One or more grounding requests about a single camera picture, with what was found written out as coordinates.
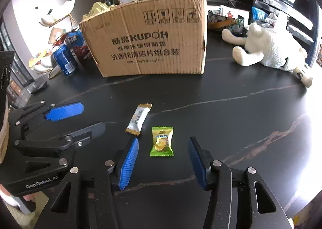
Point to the blue and red snack bag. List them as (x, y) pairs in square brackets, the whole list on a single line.
[(75, 40)]

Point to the white leaf tiered stand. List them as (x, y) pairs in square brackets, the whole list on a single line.
[(60, 10)]

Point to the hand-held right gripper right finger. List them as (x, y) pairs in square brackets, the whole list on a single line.
[(198, 163)]

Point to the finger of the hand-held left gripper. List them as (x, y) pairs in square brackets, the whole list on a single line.
[(65, 112), (88, 133)]

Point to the small green candy packet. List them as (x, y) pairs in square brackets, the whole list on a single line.
[(161, 141)]

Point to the blue drink can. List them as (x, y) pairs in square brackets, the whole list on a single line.
[(64, 60)]

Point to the blue packet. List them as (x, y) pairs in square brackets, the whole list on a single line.
[(259, 14)]

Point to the white plush toy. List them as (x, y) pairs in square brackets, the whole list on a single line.
[(271, 48)]

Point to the yellow packet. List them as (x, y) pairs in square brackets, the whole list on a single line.
[(98, 9)]

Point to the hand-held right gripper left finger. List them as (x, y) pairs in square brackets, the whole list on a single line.
[(129, 163)]

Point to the cardboard box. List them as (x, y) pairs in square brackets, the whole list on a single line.
[(151, 42)]

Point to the silver gold-ended snack packet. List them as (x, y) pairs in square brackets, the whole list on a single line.
[(138, 119)]

